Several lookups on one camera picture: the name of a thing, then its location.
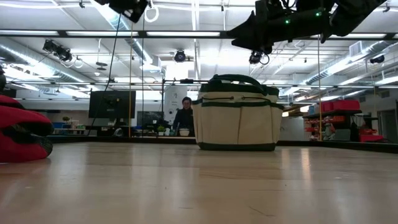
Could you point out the black computer monitor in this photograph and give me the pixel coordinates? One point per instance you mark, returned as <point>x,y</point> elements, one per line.
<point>112,104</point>

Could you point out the dark chalkboard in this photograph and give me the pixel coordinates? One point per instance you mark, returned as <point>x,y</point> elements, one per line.
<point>149,118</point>

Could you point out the white bowl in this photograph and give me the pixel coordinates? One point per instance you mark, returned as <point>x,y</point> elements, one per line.
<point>184,132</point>

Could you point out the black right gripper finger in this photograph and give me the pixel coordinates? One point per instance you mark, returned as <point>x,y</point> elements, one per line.
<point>247,26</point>
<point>247,40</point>

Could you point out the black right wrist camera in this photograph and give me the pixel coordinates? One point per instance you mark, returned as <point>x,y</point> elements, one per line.
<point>255,57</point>

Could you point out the small potted plant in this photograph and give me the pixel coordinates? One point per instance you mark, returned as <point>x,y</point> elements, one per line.
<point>160,132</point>

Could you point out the white poster board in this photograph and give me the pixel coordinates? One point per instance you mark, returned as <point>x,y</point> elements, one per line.
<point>171,105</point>

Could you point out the shelf with red bins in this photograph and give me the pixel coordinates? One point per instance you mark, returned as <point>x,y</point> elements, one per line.
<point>340,105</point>

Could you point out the red and black gardening gloves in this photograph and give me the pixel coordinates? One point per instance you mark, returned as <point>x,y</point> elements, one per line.
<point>21,124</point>

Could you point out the black ceiling-mounted device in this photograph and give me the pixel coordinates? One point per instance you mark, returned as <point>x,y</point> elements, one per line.
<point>63,54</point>
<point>377,59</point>

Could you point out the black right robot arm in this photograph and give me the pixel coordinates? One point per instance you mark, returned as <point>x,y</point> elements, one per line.
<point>311,28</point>

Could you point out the person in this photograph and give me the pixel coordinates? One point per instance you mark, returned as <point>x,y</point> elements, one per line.
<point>184,119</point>

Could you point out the beige green-trimmed gardening bag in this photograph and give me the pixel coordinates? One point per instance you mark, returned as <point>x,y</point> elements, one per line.
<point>237,124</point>

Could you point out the black overhead camera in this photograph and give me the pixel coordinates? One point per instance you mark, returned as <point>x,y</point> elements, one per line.
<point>180,56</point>

